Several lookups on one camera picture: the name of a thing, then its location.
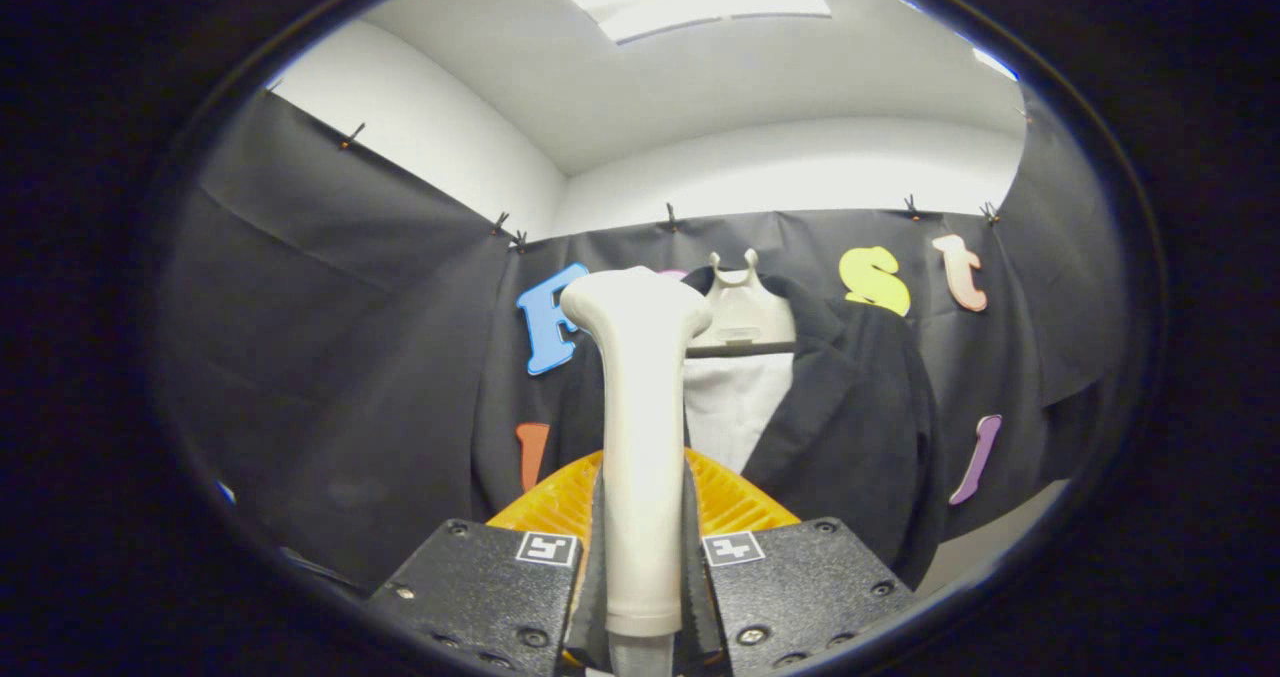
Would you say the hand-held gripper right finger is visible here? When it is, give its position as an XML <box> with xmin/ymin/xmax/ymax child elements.
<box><xmin>683</xmin><ymin>447</ymin><xmax>919</xmax><ymax>677</ymax></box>

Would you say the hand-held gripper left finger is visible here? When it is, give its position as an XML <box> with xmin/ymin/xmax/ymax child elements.
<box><xmin>365</xmin><ymin>447</ymin><xmax>608</xmax><ymax>677</ymax></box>

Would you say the white garment steamer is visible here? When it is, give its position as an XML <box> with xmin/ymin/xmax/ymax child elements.
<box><xmin>558</xmin><ymin>265</ymin><xmax>715</xmax><ymax>677</ymax></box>

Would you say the white shirt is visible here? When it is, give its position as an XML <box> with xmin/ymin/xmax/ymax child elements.
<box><xmin>683</xmin><ymin>352</ymin><xmax>796</xmax><ymax>476</ymax></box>

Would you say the black suit jacket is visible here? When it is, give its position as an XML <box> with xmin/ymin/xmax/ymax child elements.
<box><xmin>550</xmin><ymin>267</ymin><xmax>946</xmax><ymax>590</ymax></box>

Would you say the white plastic hanger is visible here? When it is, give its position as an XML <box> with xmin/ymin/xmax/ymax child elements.
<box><xmin>685</xmin><ymin>249</ymin><xmax>798</xmax><ymax>356</ymax></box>

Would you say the grey cabinet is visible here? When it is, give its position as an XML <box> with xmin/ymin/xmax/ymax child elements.
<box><xmin>915</xmin><ymin>479</ymin><xmax>1071</xmax><ymax>598</ymax></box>

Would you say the black backdrop cloth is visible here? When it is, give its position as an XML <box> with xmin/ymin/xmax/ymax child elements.
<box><xmin>155</xmin><ymin>87</ymin><xmax>1131</xmax><ymax>598</ymax></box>

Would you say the small ceiling light panel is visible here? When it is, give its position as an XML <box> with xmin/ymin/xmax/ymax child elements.
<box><xmin>972</xmin><ymin>47</ymin><xmax>1021</xmax><ymax>83</ymax></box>

